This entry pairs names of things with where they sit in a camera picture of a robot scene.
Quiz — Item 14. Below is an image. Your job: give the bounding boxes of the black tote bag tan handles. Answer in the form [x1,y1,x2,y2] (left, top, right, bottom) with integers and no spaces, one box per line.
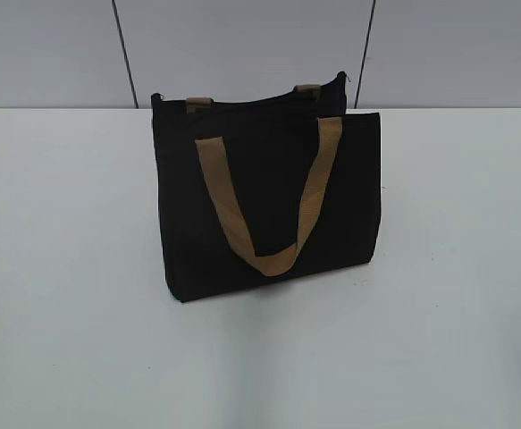
[151,72,382,302]

